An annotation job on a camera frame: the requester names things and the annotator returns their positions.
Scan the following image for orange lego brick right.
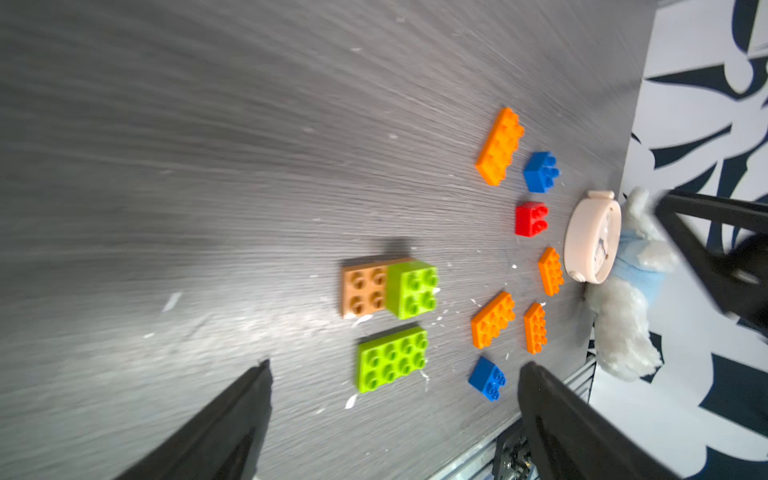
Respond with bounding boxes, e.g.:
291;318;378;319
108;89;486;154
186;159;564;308
524;302;548;355

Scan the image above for blue lego brick far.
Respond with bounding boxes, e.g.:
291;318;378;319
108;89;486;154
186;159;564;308
523;151;560;193

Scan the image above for blue lego brick near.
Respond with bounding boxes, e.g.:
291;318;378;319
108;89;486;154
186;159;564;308
468;356;507;402

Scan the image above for red lego brick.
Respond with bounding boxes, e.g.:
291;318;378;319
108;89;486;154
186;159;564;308
515;202;549;238

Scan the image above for white teddy bear plush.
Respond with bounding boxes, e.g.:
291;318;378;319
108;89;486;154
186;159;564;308
585;187;679;382

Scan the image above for orange lego brick middle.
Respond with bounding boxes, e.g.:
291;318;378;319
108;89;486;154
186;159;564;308
470;291;516;350

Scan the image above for tan lego plate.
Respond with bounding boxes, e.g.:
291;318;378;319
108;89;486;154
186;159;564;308
340;257;413;319

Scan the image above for orange lego brick near clock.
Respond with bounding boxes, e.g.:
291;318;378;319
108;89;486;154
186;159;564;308
538;247;565;297

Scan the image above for blue lego brick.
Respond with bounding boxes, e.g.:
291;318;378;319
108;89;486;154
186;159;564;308
523;151;560;193
468;356;507;402

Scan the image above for long green lego brick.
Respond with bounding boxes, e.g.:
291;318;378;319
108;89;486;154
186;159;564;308
355;326;429;394

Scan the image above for small green lego brick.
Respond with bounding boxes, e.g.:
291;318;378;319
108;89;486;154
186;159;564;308
385;260;439;320

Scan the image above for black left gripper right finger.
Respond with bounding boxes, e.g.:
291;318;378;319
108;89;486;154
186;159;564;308
517;362;676;480

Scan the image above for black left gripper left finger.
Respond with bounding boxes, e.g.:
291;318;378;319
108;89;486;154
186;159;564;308
118;360;273;479

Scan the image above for orange lego brick far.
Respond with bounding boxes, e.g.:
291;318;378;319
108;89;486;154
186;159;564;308
476;107;525;186

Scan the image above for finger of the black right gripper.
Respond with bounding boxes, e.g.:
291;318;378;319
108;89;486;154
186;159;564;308
654;190;767;330

